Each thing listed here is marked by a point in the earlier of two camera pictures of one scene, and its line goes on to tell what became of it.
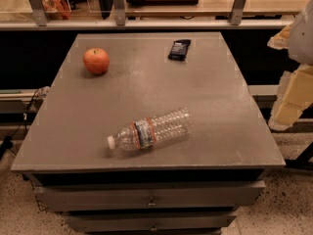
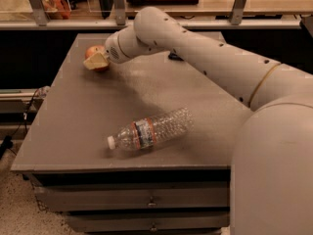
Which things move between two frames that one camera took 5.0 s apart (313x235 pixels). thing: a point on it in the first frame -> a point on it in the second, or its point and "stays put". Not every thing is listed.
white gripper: (302, 39) -> (112, 51)
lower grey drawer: (152, 223) stays put
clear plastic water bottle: (153, 130) stays put
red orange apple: (96, 61) stays put
